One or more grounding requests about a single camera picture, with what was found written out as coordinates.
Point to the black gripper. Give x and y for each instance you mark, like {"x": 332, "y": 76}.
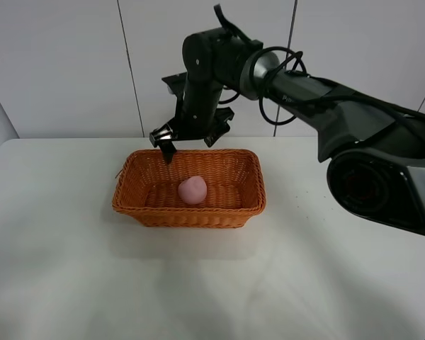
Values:
{"x": 197, "y": 115}

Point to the pink peach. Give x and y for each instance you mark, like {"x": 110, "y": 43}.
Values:
{"x": 193, "y": 190}

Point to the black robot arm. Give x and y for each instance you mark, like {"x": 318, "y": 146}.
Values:
{"x": 375, "y": 150}

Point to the orange woven wicker basket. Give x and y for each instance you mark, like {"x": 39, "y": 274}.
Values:
{"x": 147, "y": 188}

